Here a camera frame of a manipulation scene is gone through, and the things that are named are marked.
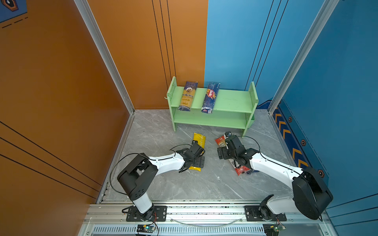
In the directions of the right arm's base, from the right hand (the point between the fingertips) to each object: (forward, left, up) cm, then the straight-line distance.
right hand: (224, 149), depth 89 cm
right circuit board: (-39, -20, -10) cm, 45 cm away
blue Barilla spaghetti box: (+20, +8, +24) cm, 32 cm away
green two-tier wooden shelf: (+16, -5, +19) cm, 25 cm away
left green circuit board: (-39, +42, -9) cm, 58 cm away
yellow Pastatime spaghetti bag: (+10, +13, -5) cm, 17 cm away
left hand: (-3, +16, -6) cm, 18 cm away
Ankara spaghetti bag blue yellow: (+23, +22, +23) cm, 39 cm away
